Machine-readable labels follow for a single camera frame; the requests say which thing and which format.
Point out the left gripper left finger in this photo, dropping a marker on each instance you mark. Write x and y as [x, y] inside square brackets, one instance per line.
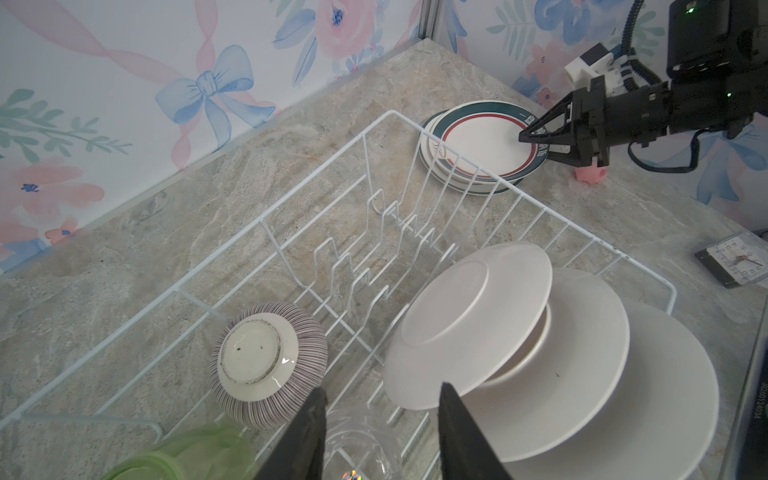
[299, 454]

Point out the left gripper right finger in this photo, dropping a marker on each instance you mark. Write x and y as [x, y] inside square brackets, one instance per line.
[465, 453]

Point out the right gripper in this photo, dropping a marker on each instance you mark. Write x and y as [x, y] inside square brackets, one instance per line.
[594, 122]

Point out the green red rimmed plate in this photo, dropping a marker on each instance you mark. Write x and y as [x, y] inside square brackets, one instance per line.
[480, 140]

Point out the green red banded plate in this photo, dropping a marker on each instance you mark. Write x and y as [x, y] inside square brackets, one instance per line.
[568, 380]

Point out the orange sunburst plate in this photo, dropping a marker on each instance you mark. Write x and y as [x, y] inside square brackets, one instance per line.
[467, 323]

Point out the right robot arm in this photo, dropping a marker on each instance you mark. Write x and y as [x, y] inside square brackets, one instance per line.
[716, 81]

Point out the pink pig toy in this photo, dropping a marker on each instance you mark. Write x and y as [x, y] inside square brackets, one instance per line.
[591, 175]

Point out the clear glass cup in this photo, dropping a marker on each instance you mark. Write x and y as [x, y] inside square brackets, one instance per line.
[360, 445]

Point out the green plastic cup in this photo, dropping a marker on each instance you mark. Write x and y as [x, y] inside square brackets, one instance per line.
[214, 451]

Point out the striped ceramic bowl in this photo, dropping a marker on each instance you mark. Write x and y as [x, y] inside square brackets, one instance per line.
[266, 362]

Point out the plain white plate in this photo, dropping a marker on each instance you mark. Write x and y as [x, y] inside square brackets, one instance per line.
[658, 423]

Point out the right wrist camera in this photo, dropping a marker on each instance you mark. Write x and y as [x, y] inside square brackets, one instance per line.
[595, 62]

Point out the white wire dish rack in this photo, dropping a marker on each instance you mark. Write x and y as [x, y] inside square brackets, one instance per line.
[105, 349]

